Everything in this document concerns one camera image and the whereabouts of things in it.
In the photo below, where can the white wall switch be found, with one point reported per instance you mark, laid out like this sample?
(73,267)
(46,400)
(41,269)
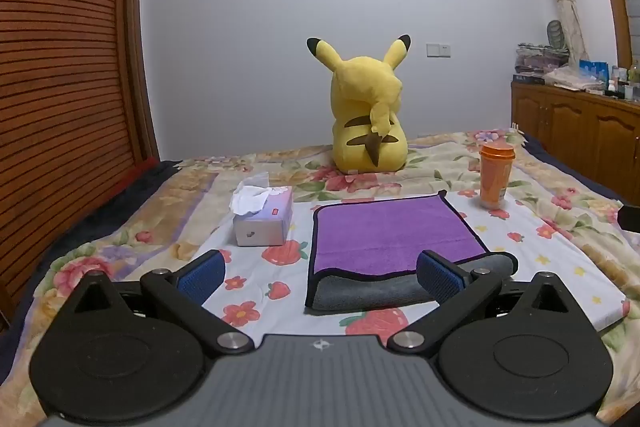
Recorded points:
(438,50)

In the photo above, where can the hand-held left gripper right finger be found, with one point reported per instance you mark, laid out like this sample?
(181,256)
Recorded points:
(440,279)

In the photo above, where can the dark blue bedding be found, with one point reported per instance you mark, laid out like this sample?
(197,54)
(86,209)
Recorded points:
(575,167)

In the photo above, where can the small bottles on cabinet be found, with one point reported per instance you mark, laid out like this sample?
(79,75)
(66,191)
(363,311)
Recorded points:
(622,84)

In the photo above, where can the orange cup with lid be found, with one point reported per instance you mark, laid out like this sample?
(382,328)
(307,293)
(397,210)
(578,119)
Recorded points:
(495,179)

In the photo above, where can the purple and grey towel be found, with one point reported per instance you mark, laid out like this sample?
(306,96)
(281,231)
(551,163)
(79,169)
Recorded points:
(395,229)

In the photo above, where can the yellow plush toy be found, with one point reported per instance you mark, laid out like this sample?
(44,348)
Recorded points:
(367,117)

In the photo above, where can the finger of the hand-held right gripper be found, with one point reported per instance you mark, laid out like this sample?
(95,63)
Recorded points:
(631,219)

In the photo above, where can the wooden cabinet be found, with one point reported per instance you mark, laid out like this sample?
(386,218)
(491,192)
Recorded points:
(575,122)

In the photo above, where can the floral bed sheet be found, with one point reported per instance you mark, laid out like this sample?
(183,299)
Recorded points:
(150,227)

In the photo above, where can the grey fan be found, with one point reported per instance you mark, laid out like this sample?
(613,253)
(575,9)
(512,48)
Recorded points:
(555,34)

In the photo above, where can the blue box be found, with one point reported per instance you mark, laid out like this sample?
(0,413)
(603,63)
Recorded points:
(593,71)

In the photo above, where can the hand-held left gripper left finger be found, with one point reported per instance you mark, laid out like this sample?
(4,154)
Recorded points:
(202,281)

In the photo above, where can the wooden louvred wardrobe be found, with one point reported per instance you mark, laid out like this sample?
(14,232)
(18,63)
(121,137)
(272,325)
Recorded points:
(55,82)

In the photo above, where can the stack of folded cloths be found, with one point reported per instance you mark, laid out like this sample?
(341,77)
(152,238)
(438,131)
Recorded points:
(542,59)

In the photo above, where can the white tissue box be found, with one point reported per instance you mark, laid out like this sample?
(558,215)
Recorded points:
(262,222)

